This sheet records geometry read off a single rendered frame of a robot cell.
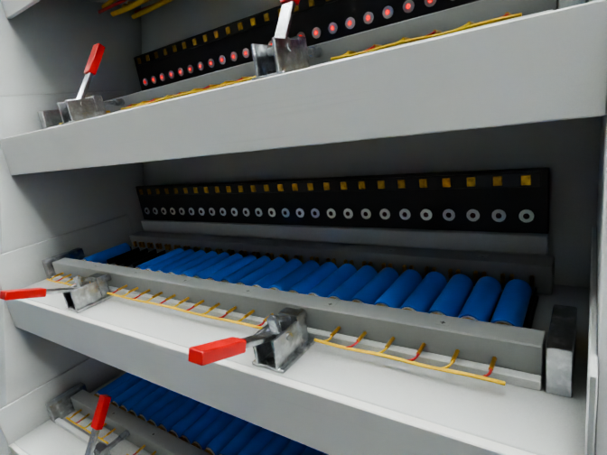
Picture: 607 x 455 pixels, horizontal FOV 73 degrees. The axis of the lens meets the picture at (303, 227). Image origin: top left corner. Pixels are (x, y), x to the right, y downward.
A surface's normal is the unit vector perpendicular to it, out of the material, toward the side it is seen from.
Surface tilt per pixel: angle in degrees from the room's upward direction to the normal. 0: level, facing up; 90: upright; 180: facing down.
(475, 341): 106
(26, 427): 90
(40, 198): 90
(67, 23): 90
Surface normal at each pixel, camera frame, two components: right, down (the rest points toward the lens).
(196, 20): -0.57, 0.04
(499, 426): -0.15, -0.95
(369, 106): -0.55, 0.30
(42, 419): 0.82, 0.04
